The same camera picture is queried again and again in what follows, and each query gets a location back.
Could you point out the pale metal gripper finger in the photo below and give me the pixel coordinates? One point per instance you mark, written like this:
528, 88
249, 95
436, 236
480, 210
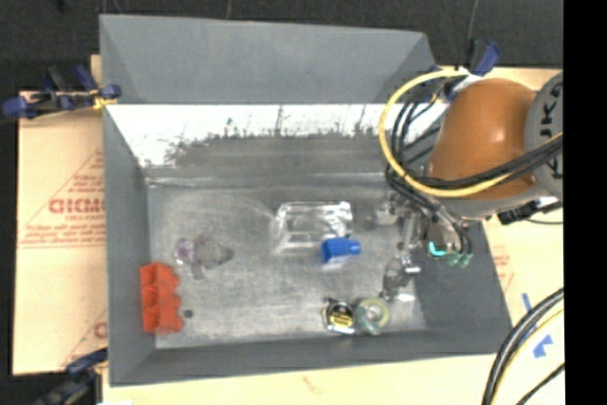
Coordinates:
398, 282
391, 212

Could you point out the clear green tape roll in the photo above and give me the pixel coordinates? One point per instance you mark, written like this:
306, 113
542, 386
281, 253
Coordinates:
373, 315

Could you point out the blue and white small box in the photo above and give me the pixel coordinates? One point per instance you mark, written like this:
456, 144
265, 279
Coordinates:
339, 249

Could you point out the black and yellow tape measure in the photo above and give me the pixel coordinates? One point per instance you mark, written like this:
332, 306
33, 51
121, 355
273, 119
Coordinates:
340, 316

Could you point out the clear plastic box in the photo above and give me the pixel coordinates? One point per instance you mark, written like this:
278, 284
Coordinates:
308, 223

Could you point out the grey metal bin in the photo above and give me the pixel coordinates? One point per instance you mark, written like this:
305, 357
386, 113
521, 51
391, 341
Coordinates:
265, 294

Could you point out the clear purple glass thing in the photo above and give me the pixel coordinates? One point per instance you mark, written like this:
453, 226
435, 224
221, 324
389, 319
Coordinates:
204, 253

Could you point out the red toy brick block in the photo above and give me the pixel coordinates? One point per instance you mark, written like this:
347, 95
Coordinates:
160, 299

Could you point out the brown cardboard board, red print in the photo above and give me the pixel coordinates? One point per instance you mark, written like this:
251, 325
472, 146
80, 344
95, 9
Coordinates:
57, 251

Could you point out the black cylinder on white bracket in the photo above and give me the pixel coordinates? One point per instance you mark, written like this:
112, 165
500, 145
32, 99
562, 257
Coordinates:
517, 212

